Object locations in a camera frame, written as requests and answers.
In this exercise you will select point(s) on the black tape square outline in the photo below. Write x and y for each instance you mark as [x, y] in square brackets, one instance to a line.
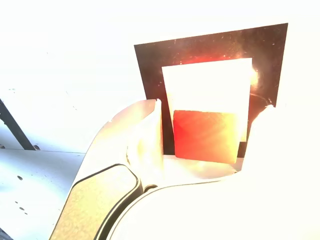
[200, 47]

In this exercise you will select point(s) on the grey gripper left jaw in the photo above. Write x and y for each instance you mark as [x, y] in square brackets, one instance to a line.
[100, 175]

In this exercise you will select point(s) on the black tape strip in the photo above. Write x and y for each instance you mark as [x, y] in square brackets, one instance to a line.
[12, 125]

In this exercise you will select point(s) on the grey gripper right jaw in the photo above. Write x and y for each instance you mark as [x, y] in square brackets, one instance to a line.
[225, 212]

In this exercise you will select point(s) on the red cube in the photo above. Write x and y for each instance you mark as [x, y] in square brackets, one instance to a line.
[205, 137]

